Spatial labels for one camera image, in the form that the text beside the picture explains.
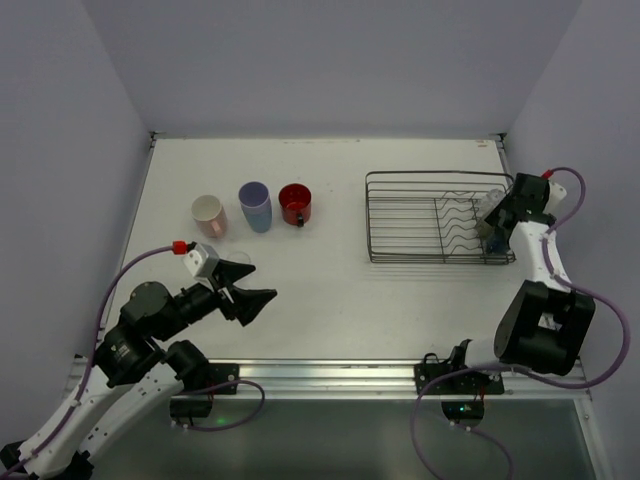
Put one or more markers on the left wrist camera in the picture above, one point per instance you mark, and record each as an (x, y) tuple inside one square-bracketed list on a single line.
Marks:
[(201, 260)]

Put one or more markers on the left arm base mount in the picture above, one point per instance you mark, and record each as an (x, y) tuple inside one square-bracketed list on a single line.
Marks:
[(198, 403)]

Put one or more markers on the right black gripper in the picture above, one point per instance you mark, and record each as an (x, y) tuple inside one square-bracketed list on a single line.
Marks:
[(500, 219)]

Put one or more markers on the pink mug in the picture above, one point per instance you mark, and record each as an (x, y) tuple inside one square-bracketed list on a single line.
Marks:
[(209, 215)]

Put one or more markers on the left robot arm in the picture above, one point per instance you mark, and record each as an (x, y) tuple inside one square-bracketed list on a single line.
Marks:
[(129, 373)]

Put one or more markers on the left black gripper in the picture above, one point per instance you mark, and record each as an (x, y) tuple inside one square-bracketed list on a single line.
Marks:
[(226, 298)]

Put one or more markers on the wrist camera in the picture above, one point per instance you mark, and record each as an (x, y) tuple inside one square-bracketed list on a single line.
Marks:
[(557, 193), (201, 260)]

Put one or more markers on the light blue cup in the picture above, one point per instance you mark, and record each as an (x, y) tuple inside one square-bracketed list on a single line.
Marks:
[(259, 221)]

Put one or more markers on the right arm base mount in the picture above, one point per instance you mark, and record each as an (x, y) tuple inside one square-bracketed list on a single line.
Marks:
[(470, 388)]

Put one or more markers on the lavender cup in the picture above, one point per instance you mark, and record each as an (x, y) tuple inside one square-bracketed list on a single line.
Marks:
[(254, 197)]

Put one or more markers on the black wire dish rack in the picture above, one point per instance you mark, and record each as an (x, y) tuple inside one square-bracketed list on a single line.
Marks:
[(429, 216)]

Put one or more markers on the clear faceted glass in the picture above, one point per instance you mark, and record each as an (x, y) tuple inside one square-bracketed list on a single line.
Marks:
[(489, 202)]

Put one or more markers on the dark blue small cup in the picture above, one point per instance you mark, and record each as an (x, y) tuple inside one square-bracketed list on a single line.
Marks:
[(497, 246)]

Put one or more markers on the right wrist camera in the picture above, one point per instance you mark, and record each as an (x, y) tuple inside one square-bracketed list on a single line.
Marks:
[(557, 193)]

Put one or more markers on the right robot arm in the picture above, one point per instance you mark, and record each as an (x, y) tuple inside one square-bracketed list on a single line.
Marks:
[(546, 322)]

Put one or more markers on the aluminium rail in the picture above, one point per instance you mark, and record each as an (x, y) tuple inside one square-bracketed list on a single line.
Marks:
[(368, 380)]

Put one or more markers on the red mug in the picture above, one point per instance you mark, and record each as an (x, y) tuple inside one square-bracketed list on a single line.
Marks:
[(295, 204)]

